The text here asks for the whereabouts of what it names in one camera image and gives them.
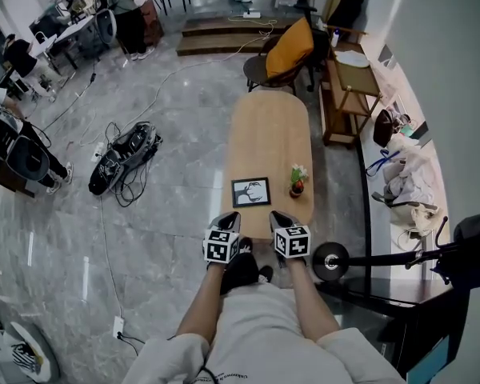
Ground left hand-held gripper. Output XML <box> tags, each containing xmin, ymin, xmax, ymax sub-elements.
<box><xmin>202</xmin><ymin>210</ymin><xmax>242</xmax><ymax>270</ymax></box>

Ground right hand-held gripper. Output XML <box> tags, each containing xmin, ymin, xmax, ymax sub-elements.
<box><xmin>268</xmin><ymin>210</ymin><xmax>312</xmax><ymax>270</ymax></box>

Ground black framed picture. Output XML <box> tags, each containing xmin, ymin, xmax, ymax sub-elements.
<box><xmin>230</xmin><ymin>177</ymin><xmax>272</xmax><ymax>209</ymax></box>

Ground person's right forearm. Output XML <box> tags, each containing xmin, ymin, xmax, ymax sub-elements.
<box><xmin>287</xmin><ymin>262</ymin><xmax>342</xmax><ymax>343</ymax></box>

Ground person's left forearm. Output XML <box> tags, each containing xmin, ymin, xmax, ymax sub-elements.
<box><xmin>175</xmin><ymin>264</ymin><xmax>229</xmax><ymax>346</ymax></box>

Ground oval wooden table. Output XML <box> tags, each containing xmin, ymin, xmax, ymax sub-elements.
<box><xmin>219</xmin><ymin>92</ymin><xmax>315</xmax><ymax>240</ymax></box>

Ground person's black trousers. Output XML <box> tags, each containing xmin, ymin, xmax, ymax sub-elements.
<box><xmin>219</xmin><ymin>250</ymin><xmax>262</xmax><ymax>296</ymax></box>

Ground artificial white flower bunch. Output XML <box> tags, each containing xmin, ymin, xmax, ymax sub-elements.
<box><xmin>290</xmin><ymin>163</ymin><xmax>310</xmax><ymax>184</ymax></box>

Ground black coat rack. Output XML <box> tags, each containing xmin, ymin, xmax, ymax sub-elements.
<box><xmin>312</xmin><ymin>215</ymin><xmax>452</xmax><ymax>282</ymax></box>

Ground person's off-white shirt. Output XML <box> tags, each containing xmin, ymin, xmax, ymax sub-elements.
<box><xmin>122</xmin><ymin>282</ymin><xmax>407</xmax><ymax>384</ymax></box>

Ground gray backpack rig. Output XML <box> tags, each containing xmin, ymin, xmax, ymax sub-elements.
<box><xmin>0</xmin><ymin>108</ymin><xmax>51</xmax><ymax>182</ymax></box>
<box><xmin>94</xmin><ymin>8</ymin><xmax>118</xmax><ymax>46</ymax></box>
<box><xmin>88</xmin><ymin>121</ymin><xmax>164</xmax><ymax>196</ymax></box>

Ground white clothes pile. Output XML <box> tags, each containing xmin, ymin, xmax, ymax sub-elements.
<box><xmin>383</xmin><ymin>136</ymin><xmax>441</xmax><ymax>235</ymax></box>

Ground black bag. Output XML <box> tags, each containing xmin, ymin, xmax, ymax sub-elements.
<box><xmin>373</xmin><ymin>109</ymin><xmax>398</xmax><ymax>148</ymax></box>

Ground dark wooden armchair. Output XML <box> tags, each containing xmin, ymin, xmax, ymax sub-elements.
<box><xmin>242</xmin><ymin>34</ymin><xmax>310</xmax><ymax>94</ymax></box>

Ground wooden side shelf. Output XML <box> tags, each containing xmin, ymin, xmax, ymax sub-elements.
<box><xmin>318</xmin><ymin>56</ymin><xmax>384</xmax><ymax>150</ymax></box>

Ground wooden step platform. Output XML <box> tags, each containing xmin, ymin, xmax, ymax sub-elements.
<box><xmin>175</xmin><ymin>14</ymin><xmax>305</xmax><ymax>58</ymax></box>

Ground dark jacket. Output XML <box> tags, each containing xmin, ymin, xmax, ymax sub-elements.
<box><xmin>431</xmin><ymin>212</ymin><xmax>480</xmax><ymax>292</ymax></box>

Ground blue board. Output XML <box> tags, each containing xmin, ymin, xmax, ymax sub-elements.
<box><xmin>406</xmin><ymin>336</ymin><xmax>451</xmax><ymax>384</ymax></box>

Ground brown wooden desk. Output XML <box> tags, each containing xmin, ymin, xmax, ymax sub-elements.
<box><xmin>0</xmin><ymin>162</ymin><xmax>37</xmax><ymax>199</ymax></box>
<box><xmin>138</xmin><ymin>0</ymin><xmax>165</xmax><ymax>48</ymax></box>

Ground black office chair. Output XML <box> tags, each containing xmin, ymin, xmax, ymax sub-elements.
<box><xmin>294</xmin><ymin>0</ymin><xmax>366</xmax><ymax>92</ymax></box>

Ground white zebra print bag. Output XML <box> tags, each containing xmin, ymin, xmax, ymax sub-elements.
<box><xmin>7</xmin><ymin>321</ymin><xmax>61</xmax><ymax>383</ymax></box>

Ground white work table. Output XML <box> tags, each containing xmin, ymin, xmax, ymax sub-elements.
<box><xmin>50</xmin><ymin>14</ymin><xmax>97</xmax><ymax>71</ymax></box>

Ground black cable tangle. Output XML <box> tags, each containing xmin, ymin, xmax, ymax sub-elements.
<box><xmin>103</xmin><ymin>121</ymin><xmax>164</xmax><ymax>208</ymax></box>

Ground blue lanyard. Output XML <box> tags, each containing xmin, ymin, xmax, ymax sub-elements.
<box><xmin>366</xmin><ymin>150</ymin><xmax>401</xmax><ymax>178</ymax></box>

